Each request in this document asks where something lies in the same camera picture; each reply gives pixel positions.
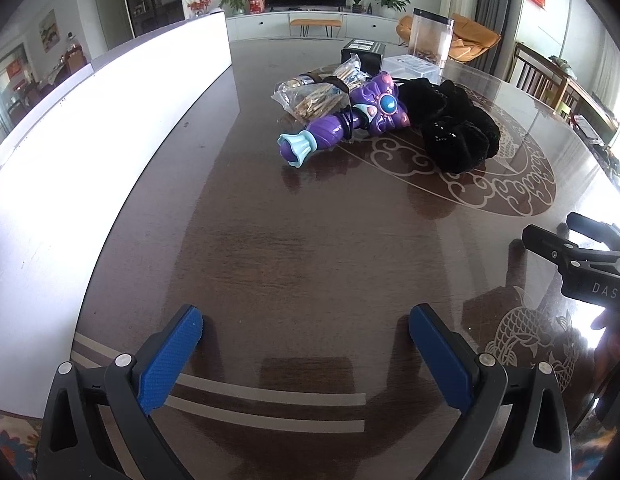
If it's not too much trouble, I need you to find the clear bag of wooden sticks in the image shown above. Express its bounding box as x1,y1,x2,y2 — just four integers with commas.
271,57,371,123

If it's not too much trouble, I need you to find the clear pack of wipes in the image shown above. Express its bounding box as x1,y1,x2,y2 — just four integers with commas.
382,55,441,83

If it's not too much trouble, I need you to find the clear jar with black lid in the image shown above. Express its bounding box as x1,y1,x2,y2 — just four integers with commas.
409,8,455,71

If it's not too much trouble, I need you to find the large white storage box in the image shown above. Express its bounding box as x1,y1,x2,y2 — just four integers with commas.
0,10,241,418

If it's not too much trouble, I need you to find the wooden armchair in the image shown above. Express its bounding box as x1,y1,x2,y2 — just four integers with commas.
554,67,620,147

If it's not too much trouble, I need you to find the framed painting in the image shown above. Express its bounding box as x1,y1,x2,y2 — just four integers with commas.
38,9,58,53

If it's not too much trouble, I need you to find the small black box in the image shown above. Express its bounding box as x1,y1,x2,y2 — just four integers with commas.
341,38,387,75

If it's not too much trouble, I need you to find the grey curtain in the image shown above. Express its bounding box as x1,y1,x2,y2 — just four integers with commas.
477,0,523,76

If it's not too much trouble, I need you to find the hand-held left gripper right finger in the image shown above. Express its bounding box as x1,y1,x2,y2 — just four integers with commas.
409,304,573,480

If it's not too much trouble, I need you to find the white television cabinet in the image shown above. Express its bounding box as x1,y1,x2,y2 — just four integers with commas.
225,9,415,44

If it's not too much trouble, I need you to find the white door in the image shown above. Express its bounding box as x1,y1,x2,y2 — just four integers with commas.
93,0,122,51

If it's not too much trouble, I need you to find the large leafy potted plant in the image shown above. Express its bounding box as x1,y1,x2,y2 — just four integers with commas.
368,0,411,17

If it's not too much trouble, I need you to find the purple toy wand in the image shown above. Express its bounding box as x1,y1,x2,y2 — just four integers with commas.
278,72,413,168

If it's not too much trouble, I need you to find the floral blanket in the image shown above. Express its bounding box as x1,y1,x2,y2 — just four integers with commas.
0,406,46,480

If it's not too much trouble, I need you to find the dark wooden chair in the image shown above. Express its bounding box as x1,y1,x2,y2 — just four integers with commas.
507,42,580,111

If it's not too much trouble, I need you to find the person's right hand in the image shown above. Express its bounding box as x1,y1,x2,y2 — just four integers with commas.
591,306,620,413

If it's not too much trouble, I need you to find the black fluffy cloth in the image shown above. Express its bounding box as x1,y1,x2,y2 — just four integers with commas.
390,78,501,175

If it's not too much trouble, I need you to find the wooden bench with metal legs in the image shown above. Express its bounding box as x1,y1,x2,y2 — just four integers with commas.
289,18,343,39

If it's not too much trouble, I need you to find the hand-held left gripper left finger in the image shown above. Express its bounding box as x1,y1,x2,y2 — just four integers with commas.
37,304,205,480

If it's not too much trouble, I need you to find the orange lounge chair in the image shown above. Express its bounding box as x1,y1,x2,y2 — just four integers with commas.
396,12,501,63

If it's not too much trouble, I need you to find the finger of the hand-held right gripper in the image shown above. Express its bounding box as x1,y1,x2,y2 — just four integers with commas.
522,224,593,275
566,211,620,252

